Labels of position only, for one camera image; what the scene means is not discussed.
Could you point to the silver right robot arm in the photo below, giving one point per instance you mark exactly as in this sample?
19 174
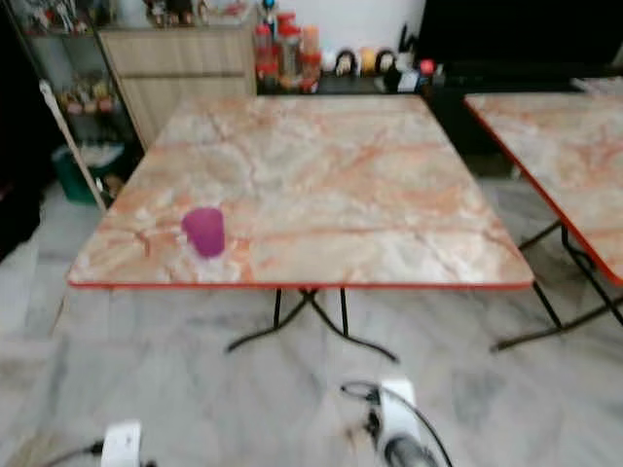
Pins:
409 452

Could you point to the purple plastic cup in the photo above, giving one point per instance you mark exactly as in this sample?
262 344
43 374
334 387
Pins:
204 233

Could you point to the marble-top folding table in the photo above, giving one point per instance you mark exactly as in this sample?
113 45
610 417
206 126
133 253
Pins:
302 180
560 146

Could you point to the black bag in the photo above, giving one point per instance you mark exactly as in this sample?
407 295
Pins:
16 219

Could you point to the low black console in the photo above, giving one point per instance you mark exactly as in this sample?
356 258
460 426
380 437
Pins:
458 112

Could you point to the small red-capped bottle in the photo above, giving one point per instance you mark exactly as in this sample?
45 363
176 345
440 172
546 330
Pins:
426 70

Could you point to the small yellow round figurine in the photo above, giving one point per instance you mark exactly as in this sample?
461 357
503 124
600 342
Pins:
367 60

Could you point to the orange-lidded clear jar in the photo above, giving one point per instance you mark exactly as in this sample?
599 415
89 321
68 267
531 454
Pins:
311 56

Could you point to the green plastic bin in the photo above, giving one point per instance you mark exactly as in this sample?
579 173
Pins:
73 180

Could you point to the red-lidded clear jar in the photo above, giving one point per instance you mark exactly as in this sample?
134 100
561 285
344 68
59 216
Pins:
286 49

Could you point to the light wooden cabinet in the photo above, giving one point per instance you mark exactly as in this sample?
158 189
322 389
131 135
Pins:
175 73

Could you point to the white broom stick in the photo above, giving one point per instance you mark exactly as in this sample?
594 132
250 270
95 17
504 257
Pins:
70 136

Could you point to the black television screen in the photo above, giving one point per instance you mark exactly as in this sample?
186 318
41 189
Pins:
521 27

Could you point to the dark glass display shelf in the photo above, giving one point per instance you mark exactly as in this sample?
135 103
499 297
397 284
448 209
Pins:
73 58

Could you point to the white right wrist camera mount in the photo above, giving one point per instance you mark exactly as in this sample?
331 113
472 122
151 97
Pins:
398 409

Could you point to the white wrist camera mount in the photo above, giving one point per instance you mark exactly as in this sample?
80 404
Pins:
123 443
398 409

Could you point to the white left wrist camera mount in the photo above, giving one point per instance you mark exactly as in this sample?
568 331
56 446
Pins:
123 443

